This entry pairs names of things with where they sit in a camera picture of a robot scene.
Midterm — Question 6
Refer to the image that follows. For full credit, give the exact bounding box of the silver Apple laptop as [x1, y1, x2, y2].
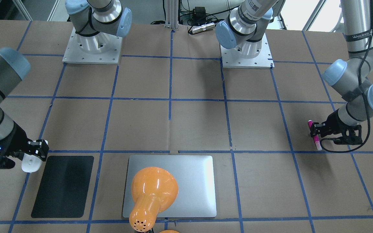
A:
[122, 154, 217, 218]

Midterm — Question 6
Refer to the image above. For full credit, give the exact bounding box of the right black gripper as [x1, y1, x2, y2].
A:
[0, 123, 49, 169]

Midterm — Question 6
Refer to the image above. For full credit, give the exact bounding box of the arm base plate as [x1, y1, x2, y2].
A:
[62, 28, 123, 65]
[220, 34, 275, 69]

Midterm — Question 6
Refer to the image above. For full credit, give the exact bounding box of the pink marker pen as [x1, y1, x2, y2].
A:
[308, 120, 322, 151]

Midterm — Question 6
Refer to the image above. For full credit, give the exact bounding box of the black mousepad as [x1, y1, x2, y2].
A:
[31, 155, 94, 218]

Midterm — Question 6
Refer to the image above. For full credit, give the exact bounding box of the black power adapter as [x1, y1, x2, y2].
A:
[193, 6, 206, 18]

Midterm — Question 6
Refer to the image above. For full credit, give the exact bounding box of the orange desk lamp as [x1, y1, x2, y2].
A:
[129, 167, 179, 233]

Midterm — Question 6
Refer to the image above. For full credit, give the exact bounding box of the aluminium frame post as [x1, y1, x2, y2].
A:
[164, 0, 179, 31]

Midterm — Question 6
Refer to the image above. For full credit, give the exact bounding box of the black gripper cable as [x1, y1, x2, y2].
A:
[320, 0, 373, 153]

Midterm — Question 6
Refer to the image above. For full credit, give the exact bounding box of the white computer mouse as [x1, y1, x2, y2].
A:
[21, 153, 43, 173]

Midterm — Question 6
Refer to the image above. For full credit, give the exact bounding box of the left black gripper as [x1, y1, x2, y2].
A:
[310, 110, 363, 145]

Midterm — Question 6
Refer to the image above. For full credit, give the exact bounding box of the silver metal cylinder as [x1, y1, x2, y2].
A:
[188, 22, 216, 35]

